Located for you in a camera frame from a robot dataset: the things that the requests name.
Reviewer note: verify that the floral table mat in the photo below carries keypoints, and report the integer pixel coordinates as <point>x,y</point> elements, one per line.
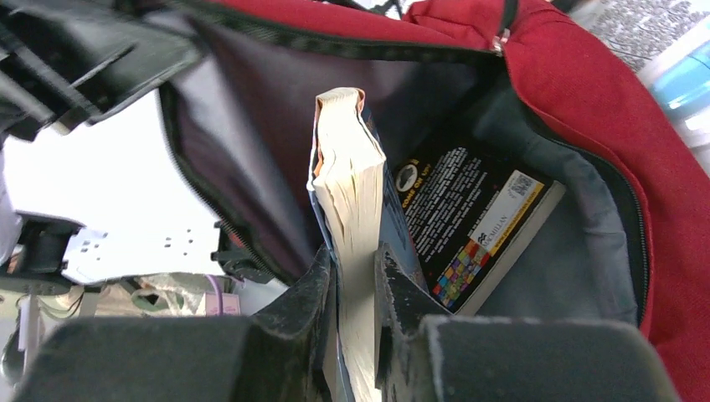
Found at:
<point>637,30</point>

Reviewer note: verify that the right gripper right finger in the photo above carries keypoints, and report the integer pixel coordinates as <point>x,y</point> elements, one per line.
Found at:
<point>403,363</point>

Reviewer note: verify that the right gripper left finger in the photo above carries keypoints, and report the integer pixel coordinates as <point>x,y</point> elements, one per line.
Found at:
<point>288,344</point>

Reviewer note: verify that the red backpack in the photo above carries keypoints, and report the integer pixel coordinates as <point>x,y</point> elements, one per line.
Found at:
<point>238,125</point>

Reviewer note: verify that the black paperback book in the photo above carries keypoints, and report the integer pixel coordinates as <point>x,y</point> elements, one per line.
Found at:
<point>471,212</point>

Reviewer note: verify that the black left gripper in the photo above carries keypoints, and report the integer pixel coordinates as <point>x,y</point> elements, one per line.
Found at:
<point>66,63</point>

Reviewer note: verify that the dark blue book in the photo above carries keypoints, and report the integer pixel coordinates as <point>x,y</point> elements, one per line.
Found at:
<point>357,207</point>

